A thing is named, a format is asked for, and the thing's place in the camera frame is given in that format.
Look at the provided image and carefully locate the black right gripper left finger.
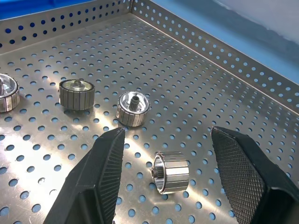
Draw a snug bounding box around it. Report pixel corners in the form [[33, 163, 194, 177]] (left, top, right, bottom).
[[43, 127, 126, 224]]

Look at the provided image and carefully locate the perforated metal tray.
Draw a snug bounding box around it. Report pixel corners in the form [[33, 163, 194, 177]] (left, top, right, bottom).
[[0, 0, 299, 224]]

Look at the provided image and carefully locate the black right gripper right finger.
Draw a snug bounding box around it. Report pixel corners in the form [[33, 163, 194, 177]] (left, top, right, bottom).
[[211, 126, 299, 224]]

